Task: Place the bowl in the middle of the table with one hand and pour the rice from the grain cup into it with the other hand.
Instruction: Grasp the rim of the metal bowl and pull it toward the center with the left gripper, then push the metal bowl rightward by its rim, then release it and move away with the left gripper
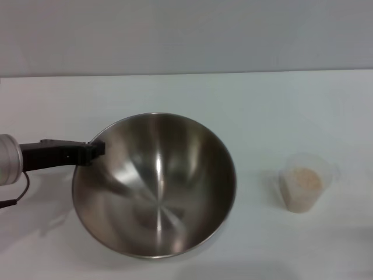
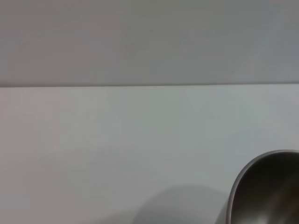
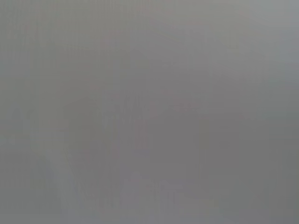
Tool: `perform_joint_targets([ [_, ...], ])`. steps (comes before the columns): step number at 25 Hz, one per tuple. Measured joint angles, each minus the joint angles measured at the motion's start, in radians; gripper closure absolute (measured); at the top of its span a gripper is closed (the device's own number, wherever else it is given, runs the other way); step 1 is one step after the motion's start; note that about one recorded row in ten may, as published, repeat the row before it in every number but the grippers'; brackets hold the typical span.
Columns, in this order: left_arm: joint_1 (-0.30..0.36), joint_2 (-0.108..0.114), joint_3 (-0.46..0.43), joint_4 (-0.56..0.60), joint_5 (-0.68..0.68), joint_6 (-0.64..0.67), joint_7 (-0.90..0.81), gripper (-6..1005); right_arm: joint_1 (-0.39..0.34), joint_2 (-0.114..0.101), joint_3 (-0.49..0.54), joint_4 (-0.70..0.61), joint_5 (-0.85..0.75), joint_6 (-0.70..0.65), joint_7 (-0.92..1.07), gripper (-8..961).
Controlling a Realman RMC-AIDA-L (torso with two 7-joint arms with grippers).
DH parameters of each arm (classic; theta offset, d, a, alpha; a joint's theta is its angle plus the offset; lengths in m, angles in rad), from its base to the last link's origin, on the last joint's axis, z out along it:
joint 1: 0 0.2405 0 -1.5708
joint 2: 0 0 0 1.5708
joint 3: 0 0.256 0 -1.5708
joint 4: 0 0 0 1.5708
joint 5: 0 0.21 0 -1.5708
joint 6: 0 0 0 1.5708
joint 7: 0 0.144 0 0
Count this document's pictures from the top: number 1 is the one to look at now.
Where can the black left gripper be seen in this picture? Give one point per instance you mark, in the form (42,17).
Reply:
(49,154)

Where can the stainless steel mixing bowl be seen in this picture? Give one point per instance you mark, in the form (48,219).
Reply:
(163,186)

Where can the clear plastic measuring cup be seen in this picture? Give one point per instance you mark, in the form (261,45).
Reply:
(294,201)

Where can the uncooked rice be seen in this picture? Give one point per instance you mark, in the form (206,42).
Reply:
(306,179)

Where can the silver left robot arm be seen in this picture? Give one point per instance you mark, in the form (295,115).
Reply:
(8,160)

